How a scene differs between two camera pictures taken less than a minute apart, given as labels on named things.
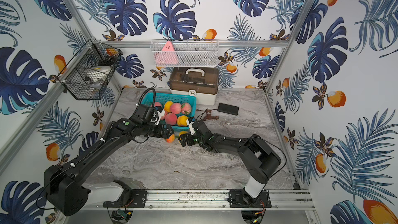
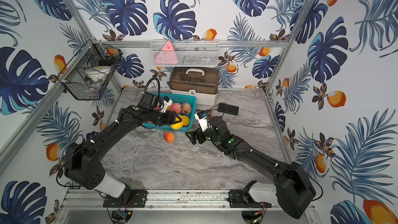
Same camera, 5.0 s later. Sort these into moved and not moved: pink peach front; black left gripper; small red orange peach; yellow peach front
Moved: black left gripper
Not moved: small red orange peach; pink peach front; yellow peach front
